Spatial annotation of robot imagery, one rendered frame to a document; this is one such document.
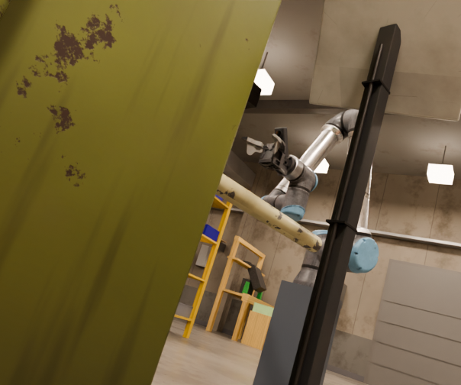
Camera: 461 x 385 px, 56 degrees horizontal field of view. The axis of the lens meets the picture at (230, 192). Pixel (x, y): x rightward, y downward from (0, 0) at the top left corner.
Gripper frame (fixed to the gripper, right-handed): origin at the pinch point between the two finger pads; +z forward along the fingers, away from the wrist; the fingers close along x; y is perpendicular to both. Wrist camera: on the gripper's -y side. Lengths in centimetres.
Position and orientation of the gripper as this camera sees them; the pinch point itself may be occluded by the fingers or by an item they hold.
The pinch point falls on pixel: (256, 134)
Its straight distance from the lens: 155.2
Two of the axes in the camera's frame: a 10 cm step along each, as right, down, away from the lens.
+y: -3.0, 9.1, -2.7
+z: -6.4, -4.0, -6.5
